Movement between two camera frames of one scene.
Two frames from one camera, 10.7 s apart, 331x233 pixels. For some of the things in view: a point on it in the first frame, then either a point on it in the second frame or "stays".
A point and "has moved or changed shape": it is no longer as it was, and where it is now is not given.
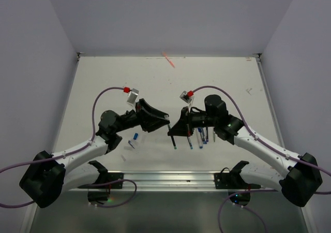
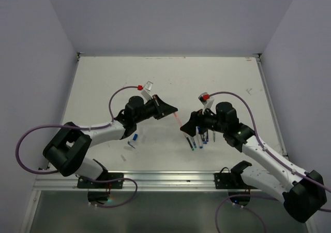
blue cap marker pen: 200,137 stays
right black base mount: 239,190 stays
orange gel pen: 171,64 has moved or changed shape
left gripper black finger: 151,118 -> 161,108
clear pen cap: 122,156 stays
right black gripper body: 200,119 stays
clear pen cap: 128,148 stays
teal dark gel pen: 174,145 -> 190,142
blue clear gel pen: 202,136 stays
